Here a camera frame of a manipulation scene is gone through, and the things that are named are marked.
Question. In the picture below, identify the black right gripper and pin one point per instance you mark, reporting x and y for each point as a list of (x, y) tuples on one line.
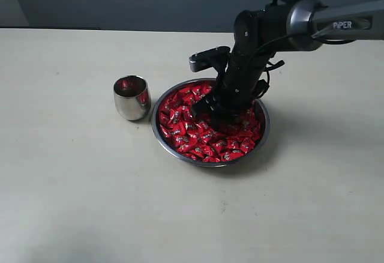
[(245, 79)]

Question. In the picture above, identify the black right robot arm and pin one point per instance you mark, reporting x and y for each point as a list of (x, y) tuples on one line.
[(294, 26)]

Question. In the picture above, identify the pile of red wrapped candies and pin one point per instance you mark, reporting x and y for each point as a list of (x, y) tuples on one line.
[(193, 140)]

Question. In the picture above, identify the stainless steel bowl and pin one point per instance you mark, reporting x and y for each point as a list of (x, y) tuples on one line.
[(168, 152)]

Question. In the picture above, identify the stainless steel cup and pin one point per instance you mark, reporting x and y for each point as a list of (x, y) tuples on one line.
[(132, 97)]

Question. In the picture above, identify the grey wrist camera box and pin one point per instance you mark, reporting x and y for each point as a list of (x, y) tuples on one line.
[(216, 58)]

